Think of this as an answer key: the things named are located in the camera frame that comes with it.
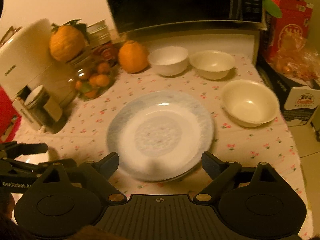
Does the blue patterned plate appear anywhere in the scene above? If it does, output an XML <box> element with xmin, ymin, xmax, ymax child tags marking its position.
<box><xmin>106</xmin><ymin>90</ymin><xmax>215</xmax><ymax>182</ymax></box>

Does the cream bowl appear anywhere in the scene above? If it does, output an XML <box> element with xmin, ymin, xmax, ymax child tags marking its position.
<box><xmin>189</xmin><ymin>50</ymin><xmax>235</xmax><ymax>80</ymax></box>
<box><xmin>220</xmin><ymin>80</ymin><xmax>280</xmax><ymax>128</ymax></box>

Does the white bowl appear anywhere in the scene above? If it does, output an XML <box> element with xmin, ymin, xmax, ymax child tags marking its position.
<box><xmin>148</xmin><ymin>46</ymin><xmax>189</xmax><ymax>76</ymax></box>

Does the white plate with grey rose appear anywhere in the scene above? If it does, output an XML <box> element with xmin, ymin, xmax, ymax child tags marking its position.
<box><xmin>15</xmin><ymin>147</ymin><xmax>60</xmax><ymax>165</ymax></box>

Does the cherry print tablecloth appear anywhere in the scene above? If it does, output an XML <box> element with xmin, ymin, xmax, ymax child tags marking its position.
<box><xmin>14</xmin><ymin>54</ymin><xmax>308</xmax><ymax>239</ymax></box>

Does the plastic jar of dark tea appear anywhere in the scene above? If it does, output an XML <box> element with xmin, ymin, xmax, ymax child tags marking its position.
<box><xmin>24</xmin><ymin>85</ymin><xmax>67</xmax><ymax>134</ymax></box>

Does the glass jar of kumquats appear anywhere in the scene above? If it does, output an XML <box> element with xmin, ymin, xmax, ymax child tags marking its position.
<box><xmin>68</xmin><ymin>46</ymin><xmax>118</xmax><ymax>101</ymax></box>

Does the white Changhong air fryer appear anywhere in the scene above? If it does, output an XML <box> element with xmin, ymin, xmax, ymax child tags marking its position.
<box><xmin>0</xmin><ymin>18</ymin><xmax>78</xmax><ymax>132</ymax></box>

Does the black white cardboard box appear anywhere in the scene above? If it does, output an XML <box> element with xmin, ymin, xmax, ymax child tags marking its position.
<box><xmin>256</xmin><ymin>55</ymin><xmax>319</xmax><ymax>126</ymax></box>

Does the orange citrus on table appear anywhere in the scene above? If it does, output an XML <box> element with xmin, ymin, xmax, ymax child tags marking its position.
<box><xmin>118</xmin><ymin>40</ymin><xmax>149</xmax><ymax>73</ymax></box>

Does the large orange citrus on jar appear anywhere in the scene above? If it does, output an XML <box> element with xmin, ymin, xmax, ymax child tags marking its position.
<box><xmin>49</xmin><ymin>19</ymin><xmax>88</xmax><ymax>63</ymax></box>

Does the plastic bag of oranges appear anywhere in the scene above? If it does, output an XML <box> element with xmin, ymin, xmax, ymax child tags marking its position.
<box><xmin>270</xmin><ymin>34</ymin><xmax>319</xmax><ymax>81</ymax></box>

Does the metal lidded tin jar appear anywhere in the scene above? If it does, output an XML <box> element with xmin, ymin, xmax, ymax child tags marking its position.
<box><xmin>86</xmin><ymin>19</ymin><xmax>119</xmax><ymax>68</ymax></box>

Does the red gift box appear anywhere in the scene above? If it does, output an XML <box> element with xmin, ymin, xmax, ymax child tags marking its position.
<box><xmin>260</xmin><ymin>0</ymin><xmax>313</xmax><ymax>62</ymax></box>

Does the black Midea microwave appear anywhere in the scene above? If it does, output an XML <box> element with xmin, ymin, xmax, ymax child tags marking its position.
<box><xmin>107</xmin><ymin>0</ymin><xmax>263</xmax><ymax>33</ymax></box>

